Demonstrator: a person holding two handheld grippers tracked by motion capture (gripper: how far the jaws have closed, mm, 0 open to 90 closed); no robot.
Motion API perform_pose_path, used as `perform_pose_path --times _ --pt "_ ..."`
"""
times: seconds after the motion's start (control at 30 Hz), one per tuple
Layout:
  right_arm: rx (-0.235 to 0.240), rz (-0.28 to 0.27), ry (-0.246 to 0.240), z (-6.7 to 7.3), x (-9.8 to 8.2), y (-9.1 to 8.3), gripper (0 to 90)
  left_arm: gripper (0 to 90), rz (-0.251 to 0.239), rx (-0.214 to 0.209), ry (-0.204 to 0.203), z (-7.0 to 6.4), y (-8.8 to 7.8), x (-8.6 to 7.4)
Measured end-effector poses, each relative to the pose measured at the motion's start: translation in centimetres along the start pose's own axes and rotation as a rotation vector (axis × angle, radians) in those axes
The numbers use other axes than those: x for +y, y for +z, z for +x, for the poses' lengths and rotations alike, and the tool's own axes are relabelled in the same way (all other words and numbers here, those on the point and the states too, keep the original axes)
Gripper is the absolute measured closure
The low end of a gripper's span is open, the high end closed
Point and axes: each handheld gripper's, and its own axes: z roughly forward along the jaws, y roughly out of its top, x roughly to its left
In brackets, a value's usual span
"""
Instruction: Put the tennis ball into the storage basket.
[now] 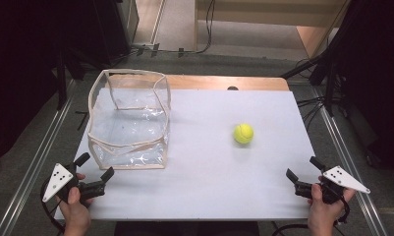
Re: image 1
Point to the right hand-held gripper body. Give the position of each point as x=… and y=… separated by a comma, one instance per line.
x=343, y=179

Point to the black curtain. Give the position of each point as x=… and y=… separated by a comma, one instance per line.
x=378, y=65
x=17, y=65

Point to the aluminium floor rail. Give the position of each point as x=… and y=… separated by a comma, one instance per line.
x=348, y=157
x=37, y=157

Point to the dark table grommet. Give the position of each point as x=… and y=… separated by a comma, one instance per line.
x=232, y=88

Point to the light wooden shelf unit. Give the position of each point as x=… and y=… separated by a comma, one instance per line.
x=276, y=13

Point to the white table mat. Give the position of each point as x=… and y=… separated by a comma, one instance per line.
x=197, y=177

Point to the yellow tennis ball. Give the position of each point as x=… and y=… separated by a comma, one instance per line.
x=243, y=133

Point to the wooden table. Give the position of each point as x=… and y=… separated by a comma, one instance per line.
x=217, y=82

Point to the person's right hand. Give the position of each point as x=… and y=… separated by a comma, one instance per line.
x=325, y=213

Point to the black tripod stand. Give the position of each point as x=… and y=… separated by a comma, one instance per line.
x=328, y=75

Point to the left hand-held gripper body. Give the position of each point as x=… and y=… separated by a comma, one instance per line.
x=58, y=178

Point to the clear plastic storage box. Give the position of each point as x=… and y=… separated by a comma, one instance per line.
x=129, y=131

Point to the person's left hand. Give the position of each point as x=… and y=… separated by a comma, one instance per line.
x=75, y=209

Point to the black metal stand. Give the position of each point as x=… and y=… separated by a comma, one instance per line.
x=61, y=85

